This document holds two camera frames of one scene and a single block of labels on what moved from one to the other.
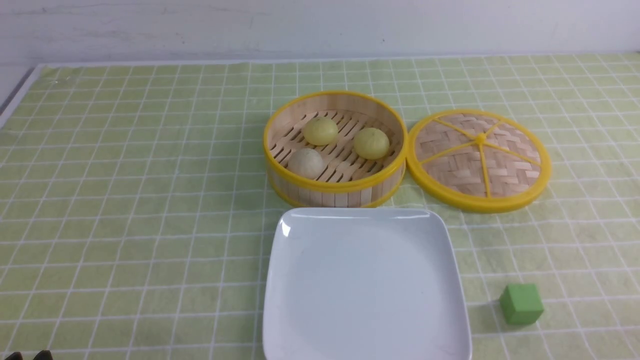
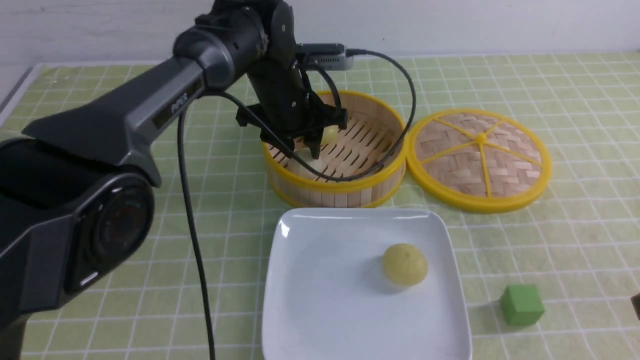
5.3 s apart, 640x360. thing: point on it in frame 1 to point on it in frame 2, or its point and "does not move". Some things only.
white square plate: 363,283 does not move
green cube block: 521,303 does not move
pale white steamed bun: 307,162 does not move
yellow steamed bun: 371,143 to 404,264
